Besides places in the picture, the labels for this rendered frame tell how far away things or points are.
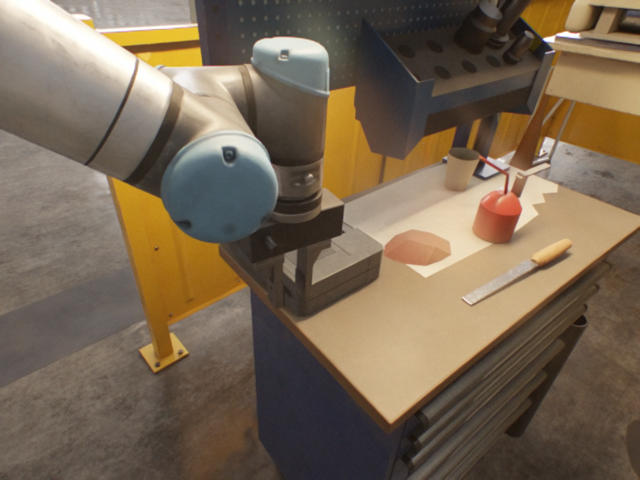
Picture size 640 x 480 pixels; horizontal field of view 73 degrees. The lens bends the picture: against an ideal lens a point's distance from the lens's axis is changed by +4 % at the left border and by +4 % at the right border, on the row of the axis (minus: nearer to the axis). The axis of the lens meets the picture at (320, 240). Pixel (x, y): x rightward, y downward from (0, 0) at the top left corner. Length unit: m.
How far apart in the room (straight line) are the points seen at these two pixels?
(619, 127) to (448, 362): 3.49
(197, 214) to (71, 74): 0.10
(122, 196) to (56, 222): 1.55
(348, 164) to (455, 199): 1.04
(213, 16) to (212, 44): 0.04
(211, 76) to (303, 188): 0.14
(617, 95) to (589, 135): 2.35
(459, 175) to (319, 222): 0.69
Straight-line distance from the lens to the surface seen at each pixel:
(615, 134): 4.10
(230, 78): 0.42
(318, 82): 0.43
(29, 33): 0.27
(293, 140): 0.43
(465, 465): 1.41
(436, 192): 1.16
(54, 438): 1.90
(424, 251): 0.88
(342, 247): 0.78
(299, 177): 0.46
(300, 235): 0.51
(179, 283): 1.79
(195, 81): 0.39
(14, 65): 0.27
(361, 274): 0.78
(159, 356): 1.95
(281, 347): 0.99
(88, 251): 2.67
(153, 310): 1.77
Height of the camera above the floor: 1.48
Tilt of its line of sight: 36 degrees down
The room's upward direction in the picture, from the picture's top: 3 degrees clockwise
